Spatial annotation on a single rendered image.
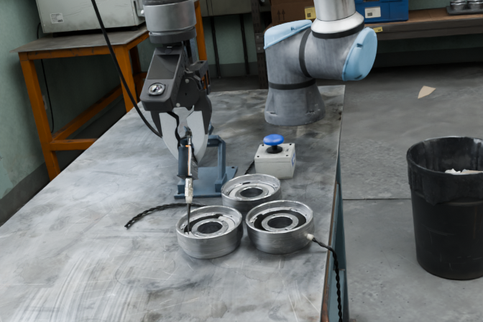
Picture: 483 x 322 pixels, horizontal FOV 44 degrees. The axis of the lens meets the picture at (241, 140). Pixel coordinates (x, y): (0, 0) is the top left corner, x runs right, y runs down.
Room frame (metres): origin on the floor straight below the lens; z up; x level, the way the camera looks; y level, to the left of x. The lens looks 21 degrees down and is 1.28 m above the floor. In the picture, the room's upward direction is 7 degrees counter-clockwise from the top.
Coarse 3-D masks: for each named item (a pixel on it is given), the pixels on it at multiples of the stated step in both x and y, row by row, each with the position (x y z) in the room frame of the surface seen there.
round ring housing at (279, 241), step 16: (256, 208) 0.86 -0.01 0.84; (272, 208) 0.87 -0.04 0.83; (288, 208) 0.86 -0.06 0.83; (304, 208) 0.85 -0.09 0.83; (272, 224) 0.84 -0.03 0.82; (288, 224) 0.84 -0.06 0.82; (304, 224) 0.78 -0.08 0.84; (256, 240) 0.79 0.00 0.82; (272, 240) 0.77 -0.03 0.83; (288, 240) 0.77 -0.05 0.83; (304, 240) 0.78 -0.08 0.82
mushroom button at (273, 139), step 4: (268, 136) 1.09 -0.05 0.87; (272, 136) 1.08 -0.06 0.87; (276, 136) 1.08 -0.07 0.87; (280, 136) 1.08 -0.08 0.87; (264, 140) 1.07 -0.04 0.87; (268, 140) 1.07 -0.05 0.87; (272, 140) 1.07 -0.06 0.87; (276, 140) 1.06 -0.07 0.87; (280, 140) 1.07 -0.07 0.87; (268, 144) 1.07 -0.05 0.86; (272, 144) 1.06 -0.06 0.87; (276, 144) 1.06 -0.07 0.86; (272, 148) 1.08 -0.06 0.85; (276, 148) 1.08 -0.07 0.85
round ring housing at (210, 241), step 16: (208, 208) 0.88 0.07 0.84; (224, 208) 0.87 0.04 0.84; (176, 224) 0.83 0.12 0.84; (208, 224) 0.85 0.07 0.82; (224, 224) 0.84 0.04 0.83; (240, 224) 0.81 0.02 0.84; (192, 240) 0.79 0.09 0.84; (208, 240) 0.78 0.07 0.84; (224, 240) 0.79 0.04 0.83; (240, 240) 0.83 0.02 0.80; (192, 256) 0.80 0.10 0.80; (208, 256) 0.79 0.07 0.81
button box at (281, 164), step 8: (264, 144) 1.12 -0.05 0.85; (280, 144) 1.11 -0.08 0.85; (288, 144) 1.10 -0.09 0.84; (264, 152) 1.08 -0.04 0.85; (272, 152) 1.07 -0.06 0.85; (280, 152) 1.07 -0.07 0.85; (288, 152) 1.06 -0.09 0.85; (256, 160) 1.05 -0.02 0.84; (264, 160) 1.05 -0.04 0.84; (272, 160) 1.05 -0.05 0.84; (280, 160) 1.04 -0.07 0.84; (288, 160) 1.04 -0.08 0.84; (256, 168) 1.06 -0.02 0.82; (264, 168) 1.05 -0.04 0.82; (272, 168) 1.05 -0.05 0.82; (280, 168) 1.04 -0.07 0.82; (288, 168) 1.04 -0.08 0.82; (280, 176) 1.04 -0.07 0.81; (288, 176) 1.04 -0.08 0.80
